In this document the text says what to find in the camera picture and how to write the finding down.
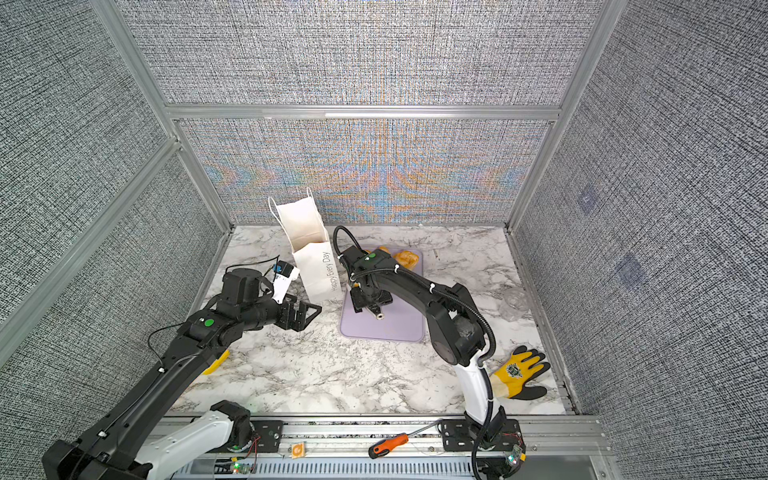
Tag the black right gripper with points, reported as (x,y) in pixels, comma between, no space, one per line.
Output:
(359,303)

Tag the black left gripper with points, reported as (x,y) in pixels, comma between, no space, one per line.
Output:
(291,322)

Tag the twisted knot bread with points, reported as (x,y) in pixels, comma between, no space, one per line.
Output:
(407,259)

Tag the white paper gift bag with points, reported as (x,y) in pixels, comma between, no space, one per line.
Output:
(310,246)

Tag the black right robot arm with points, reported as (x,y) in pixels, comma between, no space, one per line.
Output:
(458,332)

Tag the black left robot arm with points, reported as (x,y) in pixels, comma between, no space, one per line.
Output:
(110,448)

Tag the lavender plastic tray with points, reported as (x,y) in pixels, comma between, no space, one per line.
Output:
(400,322)

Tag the yellow plastic scoop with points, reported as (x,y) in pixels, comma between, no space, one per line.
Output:
(217,363)

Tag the small orange tag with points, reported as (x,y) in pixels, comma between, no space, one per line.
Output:
(298,450)

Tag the yellow work glove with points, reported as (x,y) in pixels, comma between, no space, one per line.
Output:
(513,380)

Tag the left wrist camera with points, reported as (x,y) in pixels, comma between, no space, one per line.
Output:
(284,274)

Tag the aluminium front rail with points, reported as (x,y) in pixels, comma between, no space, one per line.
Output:
(190,446)

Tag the orange handled screwdriver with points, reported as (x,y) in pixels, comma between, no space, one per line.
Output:
(387,445)

